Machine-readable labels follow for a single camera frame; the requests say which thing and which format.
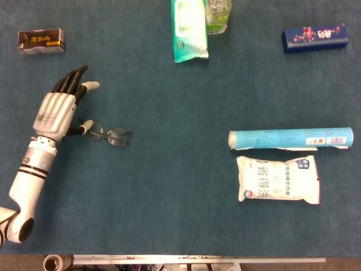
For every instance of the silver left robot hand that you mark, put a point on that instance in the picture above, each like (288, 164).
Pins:
(55, 113)

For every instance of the black gold-printed small box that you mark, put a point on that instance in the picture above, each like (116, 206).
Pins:
(41, 41)

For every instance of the blue felt table cloth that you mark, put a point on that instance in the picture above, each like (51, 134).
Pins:
(169, 113)

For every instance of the clear tape roll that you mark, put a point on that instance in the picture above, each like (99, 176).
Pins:
(55, 262)

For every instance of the green wet wipes pack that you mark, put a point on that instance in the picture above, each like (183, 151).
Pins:
(189, 31)

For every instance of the clear green-label plastic bottle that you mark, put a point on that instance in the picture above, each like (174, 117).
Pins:
(217, 19)

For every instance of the light blue rolled tube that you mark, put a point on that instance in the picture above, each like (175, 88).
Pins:
(282, 138)

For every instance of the white printed plastic bag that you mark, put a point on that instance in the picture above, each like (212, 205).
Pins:
(277, 179)

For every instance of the dark blue long box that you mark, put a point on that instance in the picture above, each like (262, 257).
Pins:
(315, 39)

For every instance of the silver aluminium rail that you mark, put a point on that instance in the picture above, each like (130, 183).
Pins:
(197, 259)

